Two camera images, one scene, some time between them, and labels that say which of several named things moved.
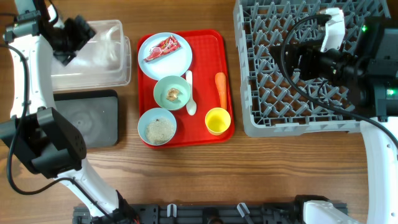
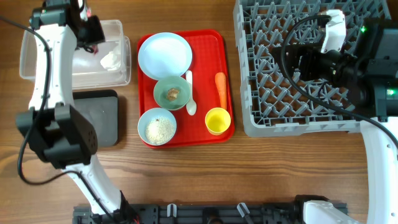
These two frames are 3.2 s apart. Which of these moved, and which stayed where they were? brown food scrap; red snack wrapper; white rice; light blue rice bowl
Moved: red snack wrapper
Stayed: light blue rice bowl; brown food scrap; white rice
